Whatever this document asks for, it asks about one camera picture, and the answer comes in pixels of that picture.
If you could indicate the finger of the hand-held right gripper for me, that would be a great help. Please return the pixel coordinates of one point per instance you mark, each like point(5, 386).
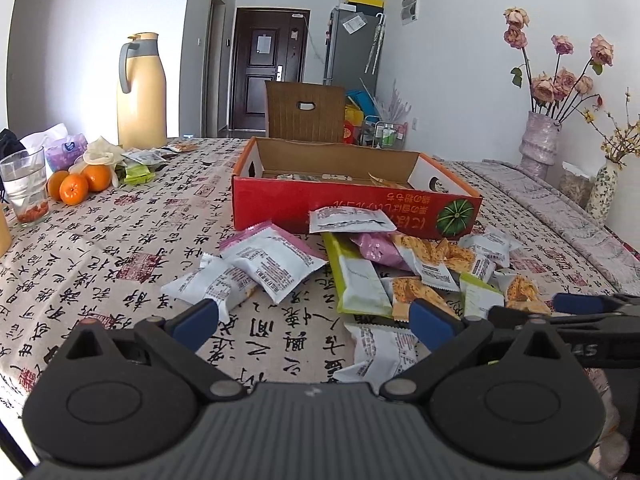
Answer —
point(520, 316)
point(582, 304)

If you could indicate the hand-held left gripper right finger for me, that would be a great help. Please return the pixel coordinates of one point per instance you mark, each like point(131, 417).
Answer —
point(432, 322)

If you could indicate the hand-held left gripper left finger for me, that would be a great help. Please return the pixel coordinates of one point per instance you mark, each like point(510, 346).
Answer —
point(192, 322)

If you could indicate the small orange snack packet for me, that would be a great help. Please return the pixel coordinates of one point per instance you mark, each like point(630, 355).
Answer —
point(405, 292)
point(522, 292)

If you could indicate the white packet orange corner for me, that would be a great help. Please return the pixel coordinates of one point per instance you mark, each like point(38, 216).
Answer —
point(200, 285)

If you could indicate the short green white packet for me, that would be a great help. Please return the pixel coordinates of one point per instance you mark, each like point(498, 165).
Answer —
point(477, 295)

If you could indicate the white packet red print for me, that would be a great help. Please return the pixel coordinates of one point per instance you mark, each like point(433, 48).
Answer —
point(380, 355)

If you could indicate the plain white snack packet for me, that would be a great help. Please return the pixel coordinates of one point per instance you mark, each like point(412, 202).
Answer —
point(492, 247)

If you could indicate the long green-edged white packet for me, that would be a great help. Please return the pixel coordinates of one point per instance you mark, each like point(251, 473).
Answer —
point(357, 280)

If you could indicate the pink snack packet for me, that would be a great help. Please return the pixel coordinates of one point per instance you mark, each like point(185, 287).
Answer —
point(380, 250)

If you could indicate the large white pink-edged packet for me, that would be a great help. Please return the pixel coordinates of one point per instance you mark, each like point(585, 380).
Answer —
point(272, 260)

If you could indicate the white grey printed packet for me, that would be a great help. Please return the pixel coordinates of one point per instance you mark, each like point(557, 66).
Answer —
point(345, 219)

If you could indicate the red cardboard box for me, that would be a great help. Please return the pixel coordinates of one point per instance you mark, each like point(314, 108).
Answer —
point(320, 205)

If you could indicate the grey patterned cloth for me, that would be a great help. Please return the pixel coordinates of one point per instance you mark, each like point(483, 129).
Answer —
point(550, 220)

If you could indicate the floral ceramic vase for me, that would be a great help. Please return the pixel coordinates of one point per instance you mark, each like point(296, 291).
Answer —
point(602, 190)

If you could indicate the clear food jar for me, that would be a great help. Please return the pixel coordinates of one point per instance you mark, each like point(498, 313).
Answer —
point(575, 187)

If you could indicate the lime green snack packet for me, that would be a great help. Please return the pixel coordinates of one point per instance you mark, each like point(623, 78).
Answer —
point(137, 175)

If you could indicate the pink wrapped vase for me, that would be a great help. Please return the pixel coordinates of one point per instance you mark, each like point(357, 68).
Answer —
point(539, 145)

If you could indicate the flat orange packet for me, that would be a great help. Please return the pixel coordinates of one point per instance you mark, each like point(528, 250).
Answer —
point(182, 147)

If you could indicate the cream crumpled bag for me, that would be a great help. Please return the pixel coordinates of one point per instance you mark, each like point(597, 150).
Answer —
point(100, 152)

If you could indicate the yellow cup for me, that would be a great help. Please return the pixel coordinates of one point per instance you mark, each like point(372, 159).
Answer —
point(4, 232)

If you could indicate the purple tissue pack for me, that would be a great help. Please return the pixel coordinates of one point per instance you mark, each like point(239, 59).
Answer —
point(65, 152)

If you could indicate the drinking glass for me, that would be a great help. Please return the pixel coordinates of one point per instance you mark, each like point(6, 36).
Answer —
point(25, 185)

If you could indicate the dried pink roses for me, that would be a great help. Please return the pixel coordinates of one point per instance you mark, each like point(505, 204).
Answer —
point(560, 82)

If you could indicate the bundle of white sticks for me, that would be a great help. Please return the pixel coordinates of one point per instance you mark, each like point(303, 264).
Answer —
point(397, 102)

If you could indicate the yellow bag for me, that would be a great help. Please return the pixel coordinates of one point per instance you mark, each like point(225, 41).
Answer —
point(352, 114)

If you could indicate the wooden chair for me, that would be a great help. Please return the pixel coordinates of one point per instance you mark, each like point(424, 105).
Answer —
point(290, 120)

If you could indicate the yellow thermos jug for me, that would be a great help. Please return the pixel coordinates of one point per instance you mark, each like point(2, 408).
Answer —
point(142, 100)

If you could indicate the white plastic bag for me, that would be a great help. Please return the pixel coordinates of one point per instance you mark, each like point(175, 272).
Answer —
point(42, 135)

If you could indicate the dark brown door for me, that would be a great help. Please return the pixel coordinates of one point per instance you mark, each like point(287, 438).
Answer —
point(260, 75)

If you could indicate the black bag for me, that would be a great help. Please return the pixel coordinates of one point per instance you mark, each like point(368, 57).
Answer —
point(9, 142)

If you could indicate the grey refrigerator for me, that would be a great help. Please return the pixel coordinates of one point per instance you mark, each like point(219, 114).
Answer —
point(350, 55)

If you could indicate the white folded umbrella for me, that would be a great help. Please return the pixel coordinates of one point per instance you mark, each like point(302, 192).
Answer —
point(376, 42)

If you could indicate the white paper sheet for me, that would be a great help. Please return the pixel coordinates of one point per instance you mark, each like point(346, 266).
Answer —
point(354, 23)

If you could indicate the yellow black box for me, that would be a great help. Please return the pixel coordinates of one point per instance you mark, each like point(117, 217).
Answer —
point(367, 4)

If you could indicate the white wall panel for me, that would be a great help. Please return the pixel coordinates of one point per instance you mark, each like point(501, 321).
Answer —
point(411, 5)

